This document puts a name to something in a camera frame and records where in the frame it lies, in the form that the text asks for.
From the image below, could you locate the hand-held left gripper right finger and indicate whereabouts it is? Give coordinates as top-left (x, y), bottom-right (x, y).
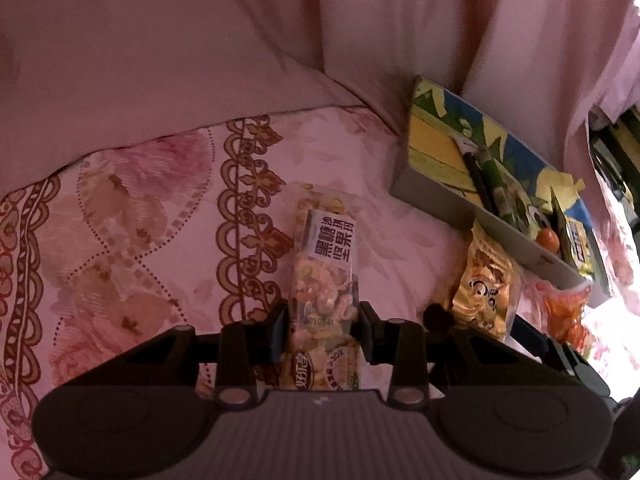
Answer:
top-left (357, 301), bottom-right (521, 406)

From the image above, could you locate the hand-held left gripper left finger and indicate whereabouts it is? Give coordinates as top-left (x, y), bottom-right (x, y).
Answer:
top-left (120, 301), bottom-right (291, 406)

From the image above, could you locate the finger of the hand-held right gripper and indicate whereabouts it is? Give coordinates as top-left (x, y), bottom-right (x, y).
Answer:
top-left (509, 314), bottom-right (563, 361)
top-left (423, 303), bottom-right (471, 333)

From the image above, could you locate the golden snack packet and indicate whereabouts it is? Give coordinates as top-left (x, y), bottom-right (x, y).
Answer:
top-left (451, 220), bottom-right (523, 343)

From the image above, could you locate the nut bar snack packet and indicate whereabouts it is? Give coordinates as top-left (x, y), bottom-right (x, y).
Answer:
top-left (282, 183), bottom-right (362, 391)

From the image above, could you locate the colourful printed cardboard box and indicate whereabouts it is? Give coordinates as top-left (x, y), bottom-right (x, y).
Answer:
top-left (389, 75), bottom-right (613, 308)

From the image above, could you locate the orange snack packet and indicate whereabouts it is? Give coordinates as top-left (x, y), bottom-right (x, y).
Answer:
top-left (537, 280), bottom-right (593, 353)

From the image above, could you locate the green yellow snack packet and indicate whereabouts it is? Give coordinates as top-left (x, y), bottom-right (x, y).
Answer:
top-left (550, 187), bottom-right (596, 281)

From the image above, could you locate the dark blue snack packet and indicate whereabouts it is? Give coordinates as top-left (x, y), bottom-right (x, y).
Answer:
top-left (457, 139), bottom-right (498, 213)

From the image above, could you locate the pink floral bedsheet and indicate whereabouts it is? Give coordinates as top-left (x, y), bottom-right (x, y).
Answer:
top-left (0, 105), bottom-right (640, 480)

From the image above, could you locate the pink curtain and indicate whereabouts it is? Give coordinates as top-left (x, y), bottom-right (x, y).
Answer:
top-left (0, 0), bottom-right (640, 196)

